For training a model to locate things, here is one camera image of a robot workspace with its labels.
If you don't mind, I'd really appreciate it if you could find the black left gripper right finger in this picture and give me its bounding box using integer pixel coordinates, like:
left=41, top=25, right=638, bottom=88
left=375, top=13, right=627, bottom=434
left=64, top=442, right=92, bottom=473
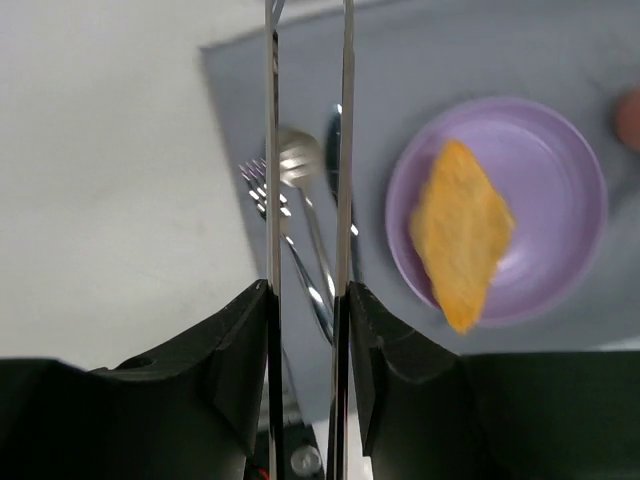
left=349, top=283, right=639, bottom=479

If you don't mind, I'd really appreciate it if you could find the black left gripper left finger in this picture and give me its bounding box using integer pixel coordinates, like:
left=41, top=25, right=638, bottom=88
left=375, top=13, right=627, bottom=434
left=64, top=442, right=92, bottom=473
left=1, top=280, right=267, bottom=479

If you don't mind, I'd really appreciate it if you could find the long golden bread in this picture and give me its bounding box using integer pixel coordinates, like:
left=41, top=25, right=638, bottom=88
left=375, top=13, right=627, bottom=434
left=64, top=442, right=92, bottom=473
left=409, top=140, right=516, bottom=334

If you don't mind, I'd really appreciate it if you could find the silver fork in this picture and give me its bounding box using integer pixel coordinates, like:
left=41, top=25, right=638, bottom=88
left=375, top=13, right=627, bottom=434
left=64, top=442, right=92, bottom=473
left=239, top=159, right=333, bottom=345

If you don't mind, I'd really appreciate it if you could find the purple plate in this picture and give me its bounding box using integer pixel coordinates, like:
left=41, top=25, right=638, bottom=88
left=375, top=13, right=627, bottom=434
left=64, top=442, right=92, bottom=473
left=385, top=97, right=608, bottom=327

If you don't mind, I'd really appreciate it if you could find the silver spoon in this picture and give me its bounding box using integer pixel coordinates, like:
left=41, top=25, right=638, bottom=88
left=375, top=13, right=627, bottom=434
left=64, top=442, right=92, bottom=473
left=278, top=127, right=335, bottom=306

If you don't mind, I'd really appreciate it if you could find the silver knife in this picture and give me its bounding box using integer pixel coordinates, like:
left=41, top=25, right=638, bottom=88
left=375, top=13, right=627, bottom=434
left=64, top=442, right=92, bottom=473
left=325, top=104, right=362, bottom=282

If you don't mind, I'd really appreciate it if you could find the grey cloth placemat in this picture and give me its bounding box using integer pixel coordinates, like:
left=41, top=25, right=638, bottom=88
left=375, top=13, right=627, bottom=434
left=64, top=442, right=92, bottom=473
left=201, top=1, right=639, bottom=423

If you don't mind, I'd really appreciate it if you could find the pink mug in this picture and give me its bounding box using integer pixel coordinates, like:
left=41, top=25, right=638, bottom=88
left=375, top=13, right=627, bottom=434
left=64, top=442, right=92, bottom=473
left=614, top=86, right=640, bottom=152

